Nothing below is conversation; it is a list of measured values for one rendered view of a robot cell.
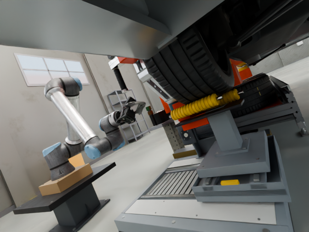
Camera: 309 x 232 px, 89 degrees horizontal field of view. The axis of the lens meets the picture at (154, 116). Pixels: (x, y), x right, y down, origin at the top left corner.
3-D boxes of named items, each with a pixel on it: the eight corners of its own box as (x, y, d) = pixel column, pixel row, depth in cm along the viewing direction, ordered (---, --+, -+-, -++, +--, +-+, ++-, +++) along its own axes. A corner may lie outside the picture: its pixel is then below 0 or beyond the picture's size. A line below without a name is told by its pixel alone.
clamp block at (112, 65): (120, 62, 89) (117, 53, 89) (111, 70, 94) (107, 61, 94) (126, 62, 93) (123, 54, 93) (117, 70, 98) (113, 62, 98)
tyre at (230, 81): (208, 80, 47) (147, -89, 57) (151, 107, 61) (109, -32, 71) (243, 92, 100) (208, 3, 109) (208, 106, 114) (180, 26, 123)
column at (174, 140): (184, 158, 170) (169, 122, 169) (176, 159, 175) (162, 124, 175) (188, 154, 178) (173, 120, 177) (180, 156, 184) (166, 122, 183)
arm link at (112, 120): (122, 117, 102) (110, 109, 97) (127, 114, 99) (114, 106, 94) (119, 129, 97) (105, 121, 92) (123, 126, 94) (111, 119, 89)
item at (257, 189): (292, 205, 55) (281, 179, 55) (197, 203, 76) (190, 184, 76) (279, 147, 95) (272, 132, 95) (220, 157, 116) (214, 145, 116)
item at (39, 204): (27, 245, 125) (12, 210, 125) (88, 196, 177) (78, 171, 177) (67, 251, 96) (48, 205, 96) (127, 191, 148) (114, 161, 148)
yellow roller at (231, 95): (245, 97, 74) (240, 86, 74) (190, 117, 92) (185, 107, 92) (246, 96, 79) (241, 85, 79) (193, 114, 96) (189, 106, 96)
